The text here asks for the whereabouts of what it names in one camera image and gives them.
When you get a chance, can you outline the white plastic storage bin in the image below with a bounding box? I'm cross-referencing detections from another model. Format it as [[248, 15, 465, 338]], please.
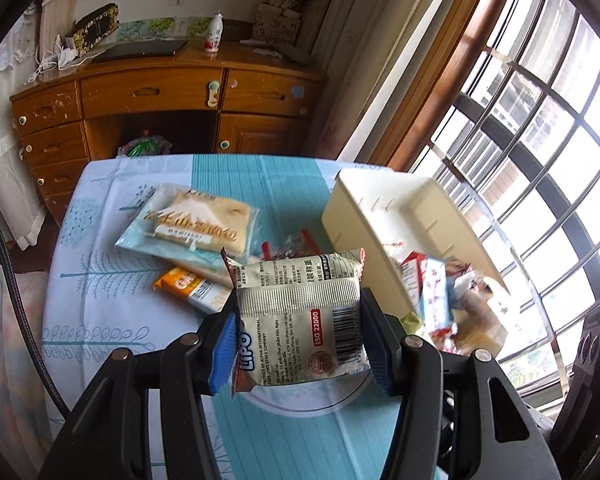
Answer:
[[320, 167, 511, 356]]

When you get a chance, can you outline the brown cake packet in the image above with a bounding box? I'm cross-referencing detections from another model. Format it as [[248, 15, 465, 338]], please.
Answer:
[[451, 292, 508, 356]]

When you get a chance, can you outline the white red snack bag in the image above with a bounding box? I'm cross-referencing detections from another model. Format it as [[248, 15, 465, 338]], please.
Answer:
[[445, 259, 494, 312]]

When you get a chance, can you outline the doll figure on desk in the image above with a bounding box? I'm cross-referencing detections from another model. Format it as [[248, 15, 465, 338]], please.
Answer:
[[251, 0, 312, 47]]

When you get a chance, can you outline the white red bottle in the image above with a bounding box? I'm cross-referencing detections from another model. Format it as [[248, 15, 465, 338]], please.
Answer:
[[204, 12, 224, 53]]

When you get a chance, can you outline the wooden desk with drawers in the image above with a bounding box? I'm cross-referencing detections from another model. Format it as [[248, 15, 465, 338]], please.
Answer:
[[10, 40, 326, 222]]

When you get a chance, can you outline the metal window grille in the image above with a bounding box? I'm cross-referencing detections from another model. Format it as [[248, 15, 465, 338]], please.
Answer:
[[412, 0, 600, 392]]

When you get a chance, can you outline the orange white snack bar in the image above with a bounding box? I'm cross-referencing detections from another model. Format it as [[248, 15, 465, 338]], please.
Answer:
[[152, 268, 232, 314]]

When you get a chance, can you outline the dark laptop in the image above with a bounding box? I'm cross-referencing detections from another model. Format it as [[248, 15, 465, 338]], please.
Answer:
[[93, 39, 187, 63]]

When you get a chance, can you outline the black cable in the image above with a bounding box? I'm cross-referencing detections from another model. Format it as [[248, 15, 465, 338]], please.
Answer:
[[0, 201, 71, 421]]

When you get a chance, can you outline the blue red cookie package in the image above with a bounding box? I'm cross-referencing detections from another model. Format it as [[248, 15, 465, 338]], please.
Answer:
[[401, 252, 452, 333]]

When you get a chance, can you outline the Fuji bread package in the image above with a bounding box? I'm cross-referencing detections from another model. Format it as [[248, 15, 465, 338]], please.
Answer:
[[116, 183, 261, 286]]

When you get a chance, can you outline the blue leaf pattern tablecloth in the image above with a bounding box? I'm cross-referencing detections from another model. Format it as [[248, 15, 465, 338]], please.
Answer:
[[42, 155, 400, 479]]

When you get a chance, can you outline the black gold patterned case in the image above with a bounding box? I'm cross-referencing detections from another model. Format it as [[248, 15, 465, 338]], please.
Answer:
[[66, 3, 119, 56]]

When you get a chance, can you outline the green plastic bag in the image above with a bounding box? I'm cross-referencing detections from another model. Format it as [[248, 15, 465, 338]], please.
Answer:
[[117, 136, 172, 158]]

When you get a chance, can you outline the red wrapped brownie packet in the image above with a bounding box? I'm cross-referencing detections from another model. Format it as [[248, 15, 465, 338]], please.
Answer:
[[261, 229, 322, 261]]

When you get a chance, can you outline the white Lipo biscuit packet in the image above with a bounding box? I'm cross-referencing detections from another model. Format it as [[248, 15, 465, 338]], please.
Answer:
[[225, 248, 368, 393]]

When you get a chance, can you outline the white lace cover cloth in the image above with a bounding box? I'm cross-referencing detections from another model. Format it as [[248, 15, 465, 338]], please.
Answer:
[[0, 6, 46, 250]]

